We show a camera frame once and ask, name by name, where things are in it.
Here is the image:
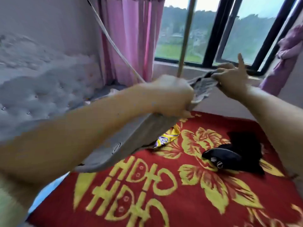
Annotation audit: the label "person's right hand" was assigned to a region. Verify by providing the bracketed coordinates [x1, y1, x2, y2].
[211, 53, 251, 100]

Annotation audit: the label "person's left hand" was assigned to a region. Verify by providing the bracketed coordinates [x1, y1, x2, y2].
[136, 74, 195, 119]

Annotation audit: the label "yellow basketball jersey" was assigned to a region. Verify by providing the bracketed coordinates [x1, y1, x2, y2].
[152, 123, 182, 149]

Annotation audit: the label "grey drawstring sweatpants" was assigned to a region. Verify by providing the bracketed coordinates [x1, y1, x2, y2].
[73, 0, 221, 173]

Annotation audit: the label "small black garment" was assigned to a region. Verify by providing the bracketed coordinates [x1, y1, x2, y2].
[227, 131, 266, 175]

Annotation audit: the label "person's right forearm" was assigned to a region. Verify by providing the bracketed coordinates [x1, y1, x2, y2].
[242, 85, 303, 180]

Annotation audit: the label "person's left forearm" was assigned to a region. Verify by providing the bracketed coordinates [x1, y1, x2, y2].
[0, 85, 157, 208]

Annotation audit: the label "white bed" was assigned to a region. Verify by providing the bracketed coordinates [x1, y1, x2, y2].
[0, 33, 303, 227]

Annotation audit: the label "black framed window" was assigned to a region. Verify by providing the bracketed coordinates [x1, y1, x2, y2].
[155, 0, 303, 76]

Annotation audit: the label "tied pink curtain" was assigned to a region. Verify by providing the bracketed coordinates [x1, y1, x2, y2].
[259, 23, 303, 96]

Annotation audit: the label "wide pink curtain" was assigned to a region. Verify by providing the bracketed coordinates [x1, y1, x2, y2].
[98, 0, 165, 87]

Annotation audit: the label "red bedsheet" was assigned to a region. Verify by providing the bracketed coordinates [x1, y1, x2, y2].
[27, 111, 303, 227]

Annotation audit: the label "white tufted headboard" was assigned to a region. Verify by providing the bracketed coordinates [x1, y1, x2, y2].
[0, 33, 103, 142]

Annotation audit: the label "colourful patterned pillow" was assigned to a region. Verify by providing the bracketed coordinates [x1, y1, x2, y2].
[28, 172, 70, 213]

